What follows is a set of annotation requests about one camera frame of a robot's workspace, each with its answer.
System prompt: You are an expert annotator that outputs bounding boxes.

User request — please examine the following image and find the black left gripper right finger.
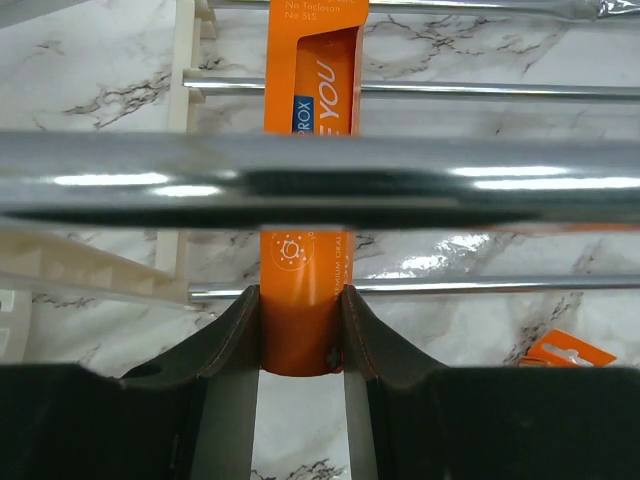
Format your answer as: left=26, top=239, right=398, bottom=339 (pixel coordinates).
left=341, top=286, right=446, bottom=479

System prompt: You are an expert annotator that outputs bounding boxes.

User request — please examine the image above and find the cream metal shelf rack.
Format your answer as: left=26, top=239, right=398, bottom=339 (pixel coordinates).
left=1, top=1, right=639, bottom=305

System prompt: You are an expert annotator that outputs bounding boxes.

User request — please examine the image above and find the orange toothpaste box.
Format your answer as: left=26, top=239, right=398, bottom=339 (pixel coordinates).
left=260, top=1, right=369, bottom=377
left=519, top=329, right=617, bottom=368

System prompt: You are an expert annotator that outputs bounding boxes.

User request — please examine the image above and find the white plastic basket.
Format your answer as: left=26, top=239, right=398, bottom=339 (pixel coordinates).
left=0, top=290, right=32, bottom=364

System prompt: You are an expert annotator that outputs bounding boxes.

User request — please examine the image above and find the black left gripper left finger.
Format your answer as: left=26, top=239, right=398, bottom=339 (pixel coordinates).
left=122, top=286, right=260, bottom=479

